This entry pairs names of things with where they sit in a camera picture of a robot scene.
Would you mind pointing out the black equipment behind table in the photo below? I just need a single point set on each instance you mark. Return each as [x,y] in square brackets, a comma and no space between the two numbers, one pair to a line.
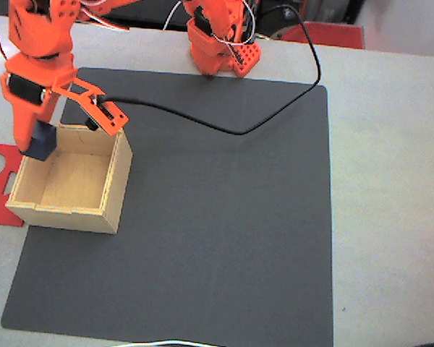
[148,12]

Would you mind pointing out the red cutout sheet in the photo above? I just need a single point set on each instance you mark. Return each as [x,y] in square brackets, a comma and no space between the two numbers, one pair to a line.
[0,213]

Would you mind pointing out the red flat plate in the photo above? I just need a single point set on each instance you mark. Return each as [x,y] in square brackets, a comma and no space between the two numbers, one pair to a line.
[329,36]

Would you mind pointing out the orange camera mount bracket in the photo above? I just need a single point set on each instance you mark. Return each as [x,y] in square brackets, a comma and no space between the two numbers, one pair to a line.
[105,115]

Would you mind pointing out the wooden box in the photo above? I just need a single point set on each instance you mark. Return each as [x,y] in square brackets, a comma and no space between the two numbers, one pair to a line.
[76,188]

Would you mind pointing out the blue cube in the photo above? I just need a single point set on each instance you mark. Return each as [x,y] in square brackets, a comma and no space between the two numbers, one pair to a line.
[40,144]

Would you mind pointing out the dark grey mat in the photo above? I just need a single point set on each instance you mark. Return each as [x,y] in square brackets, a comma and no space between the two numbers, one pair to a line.
[202,217]

